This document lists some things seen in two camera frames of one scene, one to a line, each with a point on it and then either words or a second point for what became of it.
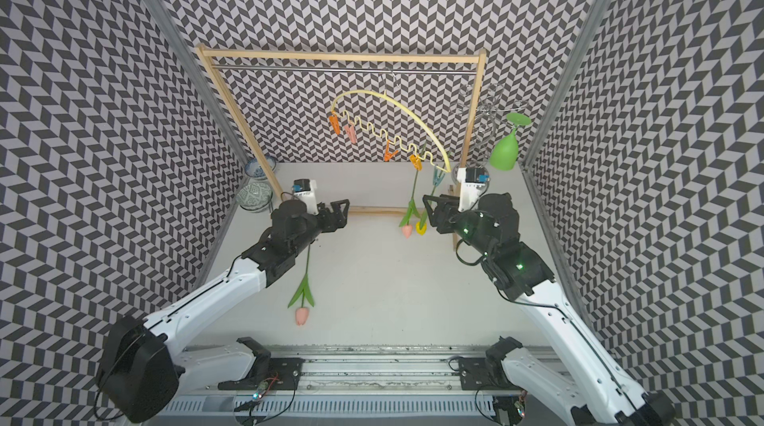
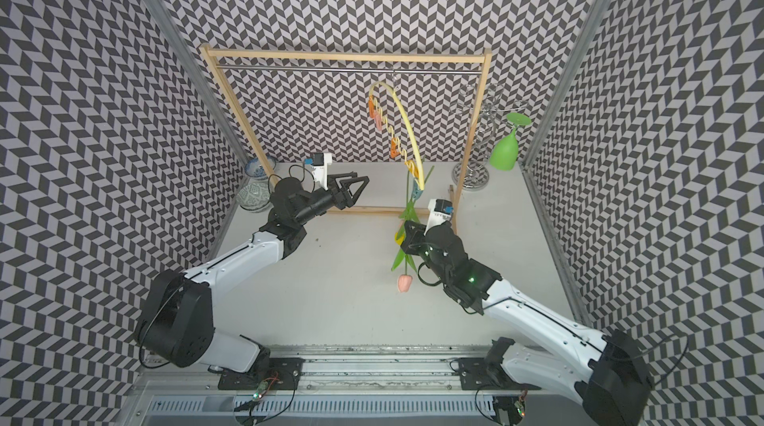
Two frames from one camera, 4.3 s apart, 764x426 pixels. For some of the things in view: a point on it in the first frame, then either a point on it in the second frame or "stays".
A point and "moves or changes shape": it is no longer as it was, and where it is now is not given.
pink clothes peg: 351,132 to 379,119
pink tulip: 407,228 to 405,281
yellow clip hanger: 387,136 moves or changes shape
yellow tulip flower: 421,225 moves or changes shape
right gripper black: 445,212 to 414,236
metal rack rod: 344,69 stays
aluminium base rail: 337,386 stays
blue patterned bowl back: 254,169 stays
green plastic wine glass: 503,153 stays
